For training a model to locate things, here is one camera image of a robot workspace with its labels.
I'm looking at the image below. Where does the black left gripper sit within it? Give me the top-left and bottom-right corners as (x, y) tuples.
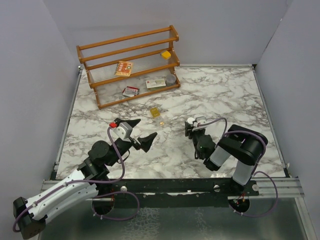
(107, 119), (157, 167)

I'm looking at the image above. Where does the yellow clear pill organizer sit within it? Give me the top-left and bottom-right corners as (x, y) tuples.
(149, 107), (168, 127)

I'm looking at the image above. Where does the white pill bottle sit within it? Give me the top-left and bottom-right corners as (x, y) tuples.
(187, 117), (195, 126)

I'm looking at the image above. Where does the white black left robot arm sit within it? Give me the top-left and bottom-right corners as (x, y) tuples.
(12, 118), (158, 240)

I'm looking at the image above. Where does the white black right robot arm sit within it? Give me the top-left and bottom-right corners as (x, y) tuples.
(184, 116), (269, 196)

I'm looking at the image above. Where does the red white staple box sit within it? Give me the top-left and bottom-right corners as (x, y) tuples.
(122, 86), (140, 97)

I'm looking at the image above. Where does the green stapler box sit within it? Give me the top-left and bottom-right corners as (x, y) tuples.
(145, 78), (167, 91)

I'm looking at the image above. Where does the orange spiral notebook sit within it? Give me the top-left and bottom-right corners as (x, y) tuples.
(114, 61), (133, 77)

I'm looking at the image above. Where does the orange wooden shelf rack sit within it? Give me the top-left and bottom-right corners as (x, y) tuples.
(76, 25), (181, 109)

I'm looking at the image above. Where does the yellow sticky note block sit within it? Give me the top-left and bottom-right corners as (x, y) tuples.
(160, 50), (172, 60)

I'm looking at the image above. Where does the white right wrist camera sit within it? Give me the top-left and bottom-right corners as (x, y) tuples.
(193, 116), (207, 128)

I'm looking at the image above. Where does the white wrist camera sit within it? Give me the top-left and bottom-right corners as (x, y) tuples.
(193, 116), (207, 128)
(109, 122), (133, 140)

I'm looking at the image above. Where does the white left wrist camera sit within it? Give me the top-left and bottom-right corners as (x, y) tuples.
(109, 122), (133, 140)

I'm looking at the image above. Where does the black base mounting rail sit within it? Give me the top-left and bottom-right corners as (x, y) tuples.
(92, 177), (259, 211)

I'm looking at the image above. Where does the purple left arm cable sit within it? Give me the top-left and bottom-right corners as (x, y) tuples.
(12, 126), (140, 232)

